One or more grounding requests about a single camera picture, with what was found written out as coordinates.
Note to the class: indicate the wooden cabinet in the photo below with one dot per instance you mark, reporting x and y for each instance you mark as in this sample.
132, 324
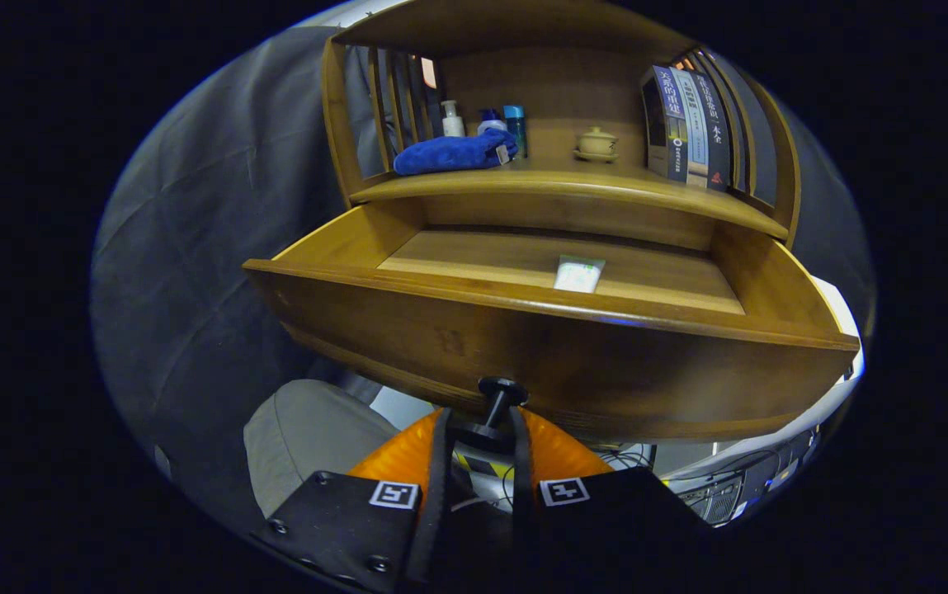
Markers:
523, 25

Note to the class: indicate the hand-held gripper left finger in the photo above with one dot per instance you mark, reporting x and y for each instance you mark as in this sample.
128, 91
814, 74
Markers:
439, 495

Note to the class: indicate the white green tube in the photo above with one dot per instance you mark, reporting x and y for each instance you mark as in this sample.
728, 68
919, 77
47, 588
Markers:
579, 275

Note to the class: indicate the white bottle with blue cap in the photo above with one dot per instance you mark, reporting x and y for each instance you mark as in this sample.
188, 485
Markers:
491, 125

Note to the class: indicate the computer tower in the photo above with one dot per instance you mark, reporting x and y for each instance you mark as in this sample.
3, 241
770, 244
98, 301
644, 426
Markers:
738, 487

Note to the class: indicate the blue folded towel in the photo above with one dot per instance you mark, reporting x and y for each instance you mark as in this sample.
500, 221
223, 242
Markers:
449, 155

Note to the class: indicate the beige lidded teacup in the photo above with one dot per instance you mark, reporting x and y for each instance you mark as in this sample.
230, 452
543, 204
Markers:
597, 143

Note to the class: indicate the wooden countertop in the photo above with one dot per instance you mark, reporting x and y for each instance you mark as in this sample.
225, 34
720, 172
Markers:
548, 175

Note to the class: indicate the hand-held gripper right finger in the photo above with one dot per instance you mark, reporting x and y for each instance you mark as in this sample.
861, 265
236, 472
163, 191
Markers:
521, 495

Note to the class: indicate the wooden drawer with black knob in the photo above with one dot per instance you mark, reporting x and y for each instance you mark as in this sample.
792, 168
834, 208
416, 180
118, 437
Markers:
606, 371

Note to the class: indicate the white pump bottle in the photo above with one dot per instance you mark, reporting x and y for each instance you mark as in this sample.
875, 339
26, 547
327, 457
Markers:
452, 124

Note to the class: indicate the light grey book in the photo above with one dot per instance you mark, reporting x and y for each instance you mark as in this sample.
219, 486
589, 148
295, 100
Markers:
695, 132

